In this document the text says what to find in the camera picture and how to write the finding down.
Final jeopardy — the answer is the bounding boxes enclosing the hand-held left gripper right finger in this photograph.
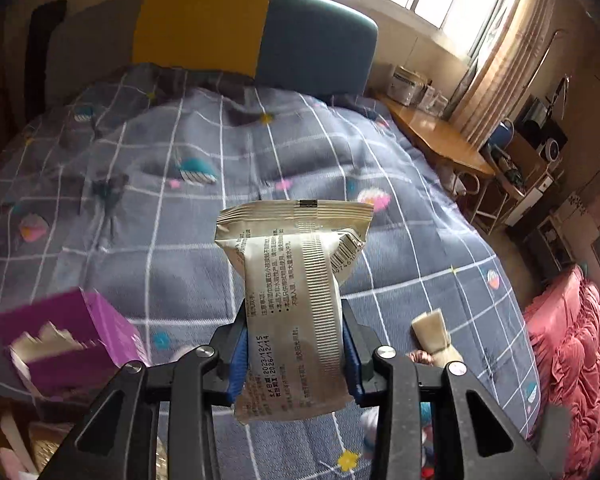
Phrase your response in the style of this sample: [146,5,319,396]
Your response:
[340,297,556,480]

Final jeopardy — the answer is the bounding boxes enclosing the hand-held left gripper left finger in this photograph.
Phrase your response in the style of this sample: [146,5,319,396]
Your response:
[35,305,253,480]

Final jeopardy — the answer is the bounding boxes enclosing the beige snack packet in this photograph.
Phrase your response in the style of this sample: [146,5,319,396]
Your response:
[215,199,377,427]

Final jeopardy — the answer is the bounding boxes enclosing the cream sock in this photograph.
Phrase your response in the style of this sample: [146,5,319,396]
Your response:
[411,310,465,367]

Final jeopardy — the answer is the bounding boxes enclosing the grey checked printed blanket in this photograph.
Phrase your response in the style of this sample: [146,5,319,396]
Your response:
[0,62,541,480]

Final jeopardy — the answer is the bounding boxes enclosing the purple cardboard box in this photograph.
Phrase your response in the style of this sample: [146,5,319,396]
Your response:
[0,287,148,403]

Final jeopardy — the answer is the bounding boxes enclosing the gold ornate tissue box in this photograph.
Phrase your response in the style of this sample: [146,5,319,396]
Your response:
[27,422,81,480]

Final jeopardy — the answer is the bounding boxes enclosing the pink ruffled blanket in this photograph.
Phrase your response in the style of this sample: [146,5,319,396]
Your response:
[522,266,600,478]

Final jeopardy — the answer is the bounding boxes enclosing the wooden bedside table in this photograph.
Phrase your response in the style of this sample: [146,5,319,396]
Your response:
[372,91,496,178]

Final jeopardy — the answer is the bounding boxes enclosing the brown wooden board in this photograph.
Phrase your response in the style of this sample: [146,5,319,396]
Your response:
[505,134,551,196]

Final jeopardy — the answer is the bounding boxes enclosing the blue folding chair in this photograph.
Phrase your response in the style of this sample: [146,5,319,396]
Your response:
[487,119,531,201]

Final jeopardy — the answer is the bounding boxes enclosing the white milk powder can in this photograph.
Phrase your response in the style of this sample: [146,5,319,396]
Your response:
[386,65,428,103]

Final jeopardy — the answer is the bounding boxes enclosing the black electronic device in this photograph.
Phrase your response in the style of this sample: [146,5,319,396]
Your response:
[515,97,568,151]

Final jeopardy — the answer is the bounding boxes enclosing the grey yellow blue headboard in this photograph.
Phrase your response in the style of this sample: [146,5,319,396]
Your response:
[45,0,380,96]

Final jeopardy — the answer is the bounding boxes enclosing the pink patterned curtain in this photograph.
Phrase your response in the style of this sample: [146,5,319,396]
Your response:
[450,0,561,141]

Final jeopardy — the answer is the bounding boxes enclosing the black rolled mat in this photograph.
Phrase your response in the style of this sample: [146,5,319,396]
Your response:
[24,0,68,123]

